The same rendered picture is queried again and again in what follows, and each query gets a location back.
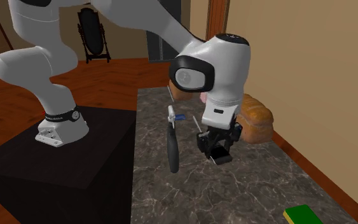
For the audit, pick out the long white stick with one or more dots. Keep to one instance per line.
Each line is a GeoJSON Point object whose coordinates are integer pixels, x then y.
{"type": "Point", "coordinates": [197, 124]}

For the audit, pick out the dark grey door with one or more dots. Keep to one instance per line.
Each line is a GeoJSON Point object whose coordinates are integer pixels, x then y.
{"type": "Point", "coordinates": [161, 46]}

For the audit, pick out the black robot stand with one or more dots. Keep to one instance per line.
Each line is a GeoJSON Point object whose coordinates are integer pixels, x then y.
{"type": "Point", "coordinates": [57, 161]}

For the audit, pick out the small pink thing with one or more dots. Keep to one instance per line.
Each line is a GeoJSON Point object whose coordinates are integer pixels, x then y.
{"type": "Point", "coordinates": [203, 98]}

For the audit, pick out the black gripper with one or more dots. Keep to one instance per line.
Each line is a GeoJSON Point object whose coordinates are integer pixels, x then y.
{"type": "Point", "coordinates": [221, 138]}

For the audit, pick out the black standing mirror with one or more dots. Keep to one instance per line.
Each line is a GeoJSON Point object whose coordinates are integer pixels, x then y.
{"type": "Point", "coordinates": [92, 32]}

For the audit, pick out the green and yellow sponge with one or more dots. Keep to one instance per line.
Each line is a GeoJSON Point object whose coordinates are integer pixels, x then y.
{"type": "Point", "coordinates": [302, 214]}

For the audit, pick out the brown wooden door frame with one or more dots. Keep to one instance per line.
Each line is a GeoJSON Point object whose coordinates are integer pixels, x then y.
{"type": "Point", "coordinates": [217, 18]}

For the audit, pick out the round brown bread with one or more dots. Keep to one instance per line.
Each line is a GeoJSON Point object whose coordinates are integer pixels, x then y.
{"type": "Point", "coordinates": [180, 93]}

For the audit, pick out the brown bread loaf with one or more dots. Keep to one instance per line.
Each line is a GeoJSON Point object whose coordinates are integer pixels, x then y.
{"type": "Point", "coordinates": [256, 121]}

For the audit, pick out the black rectangular block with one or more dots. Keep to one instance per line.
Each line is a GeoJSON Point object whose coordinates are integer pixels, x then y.
{"type": "Point", "coordinates": [222, 156]}

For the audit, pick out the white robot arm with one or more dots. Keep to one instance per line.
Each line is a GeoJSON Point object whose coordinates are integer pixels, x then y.
{"type": "Point", "coordinates": [225, 65]}

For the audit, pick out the small blue card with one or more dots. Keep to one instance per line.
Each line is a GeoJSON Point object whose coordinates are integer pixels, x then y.
{"type": "Point", "coordinates": [180, 117]}

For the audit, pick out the short white stick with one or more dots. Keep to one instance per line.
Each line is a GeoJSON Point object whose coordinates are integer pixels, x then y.
{"type": "Point", "coordinates": [170, 93]}

